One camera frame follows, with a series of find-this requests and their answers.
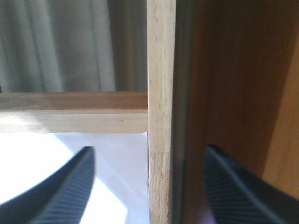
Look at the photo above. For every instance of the grey curtain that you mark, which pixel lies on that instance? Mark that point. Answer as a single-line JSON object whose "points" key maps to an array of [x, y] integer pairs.
{"points": [[73, 45]]}

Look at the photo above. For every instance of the white paper sheets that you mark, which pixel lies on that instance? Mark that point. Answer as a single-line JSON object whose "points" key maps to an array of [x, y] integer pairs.
{"points": [[120, 193]]}

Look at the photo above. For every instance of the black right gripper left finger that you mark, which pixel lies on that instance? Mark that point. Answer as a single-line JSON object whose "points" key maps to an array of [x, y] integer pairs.
{"points": [[59, 199]]}

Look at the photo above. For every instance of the wooden shelf unit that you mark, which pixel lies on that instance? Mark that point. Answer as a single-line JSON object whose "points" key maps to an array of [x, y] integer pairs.
{"points": [[224, 72]]}

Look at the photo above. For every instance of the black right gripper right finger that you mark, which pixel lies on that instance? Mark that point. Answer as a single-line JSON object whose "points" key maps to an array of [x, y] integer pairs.
{"points": [[238, 196]]}

